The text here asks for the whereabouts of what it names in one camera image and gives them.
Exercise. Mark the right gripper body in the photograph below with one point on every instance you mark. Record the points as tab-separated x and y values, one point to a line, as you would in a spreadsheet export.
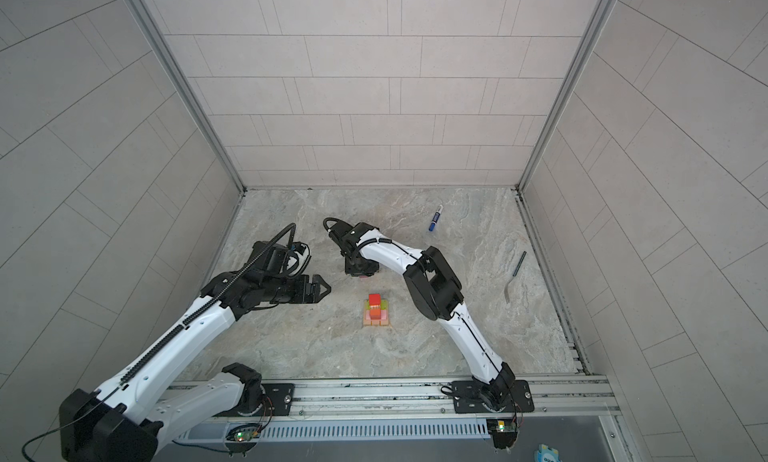
360	267

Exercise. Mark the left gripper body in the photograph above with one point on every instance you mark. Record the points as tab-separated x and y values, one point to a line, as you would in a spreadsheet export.
286	289

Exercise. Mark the lime green rectangular block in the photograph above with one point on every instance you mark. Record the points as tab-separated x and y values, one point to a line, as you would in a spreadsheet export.
382	305

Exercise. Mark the pink rectangular block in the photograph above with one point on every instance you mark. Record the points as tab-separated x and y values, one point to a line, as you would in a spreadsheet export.
382	313

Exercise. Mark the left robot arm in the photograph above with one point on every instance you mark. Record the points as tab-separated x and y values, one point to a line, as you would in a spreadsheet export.
125	418

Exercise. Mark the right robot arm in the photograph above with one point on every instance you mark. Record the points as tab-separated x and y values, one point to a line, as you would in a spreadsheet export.
436	292

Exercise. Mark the blue marker pen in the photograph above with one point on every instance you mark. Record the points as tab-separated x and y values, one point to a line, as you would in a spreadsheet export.
435	219

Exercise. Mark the left circuit board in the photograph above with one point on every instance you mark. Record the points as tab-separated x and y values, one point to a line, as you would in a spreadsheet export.
247	433

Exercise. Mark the circuit board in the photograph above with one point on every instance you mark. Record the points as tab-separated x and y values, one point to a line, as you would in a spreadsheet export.
247	433
503	432

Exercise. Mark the dark grey pen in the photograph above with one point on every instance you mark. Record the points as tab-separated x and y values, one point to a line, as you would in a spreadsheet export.
519	264

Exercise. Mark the right circuit board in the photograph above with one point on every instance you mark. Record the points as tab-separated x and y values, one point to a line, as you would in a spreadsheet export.
503	432

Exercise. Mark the light blue object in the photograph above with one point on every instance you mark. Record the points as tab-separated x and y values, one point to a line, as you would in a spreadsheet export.
545	453

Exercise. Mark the aluminium mounting rail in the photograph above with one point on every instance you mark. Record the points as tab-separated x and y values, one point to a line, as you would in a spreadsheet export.
340	399

